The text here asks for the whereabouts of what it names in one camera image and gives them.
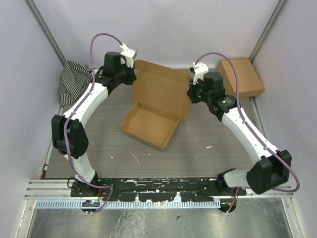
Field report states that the aluminium frame rail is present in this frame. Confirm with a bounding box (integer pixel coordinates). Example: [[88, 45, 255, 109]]
[[24, 177, 295, 199]]

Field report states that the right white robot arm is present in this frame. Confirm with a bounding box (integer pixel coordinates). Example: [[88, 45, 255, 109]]
[[187, 72, 292, 196]]

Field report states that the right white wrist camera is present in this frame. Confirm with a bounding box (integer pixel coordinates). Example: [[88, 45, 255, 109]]
[[190, 62, 209, 85]]

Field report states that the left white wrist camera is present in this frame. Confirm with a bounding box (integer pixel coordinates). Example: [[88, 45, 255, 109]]
[[120, 44, 137, 68]]

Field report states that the slotted grey cable duct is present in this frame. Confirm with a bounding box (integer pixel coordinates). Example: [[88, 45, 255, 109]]
[[35, 199, 221, 209]]

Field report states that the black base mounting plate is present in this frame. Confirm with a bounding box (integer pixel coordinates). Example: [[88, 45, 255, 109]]
[[70, 177, 248, 203]]

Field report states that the brown cardboard box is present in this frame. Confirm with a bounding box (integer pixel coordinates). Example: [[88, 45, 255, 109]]
[[119, 60, 191, 151], [216, 58, 265, 98]]

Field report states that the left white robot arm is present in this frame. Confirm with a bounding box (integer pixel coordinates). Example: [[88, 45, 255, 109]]
[[52, 49, 137, 197]]

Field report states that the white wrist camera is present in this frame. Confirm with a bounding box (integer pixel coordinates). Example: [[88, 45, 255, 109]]
[[120, 44, 137, 68], [190, 62, 209, 85]]

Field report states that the striped black white cloth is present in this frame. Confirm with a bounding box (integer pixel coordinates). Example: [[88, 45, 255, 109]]
[[58, 60, 92, 107]]

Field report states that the folded brown cardboard box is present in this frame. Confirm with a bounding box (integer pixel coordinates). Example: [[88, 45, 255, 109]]
[[216, 58, 265, 98]]

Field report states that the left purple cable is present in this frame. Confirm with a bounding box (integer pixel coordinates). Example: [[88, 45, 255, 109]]
[[63, 33, 124, 215]]

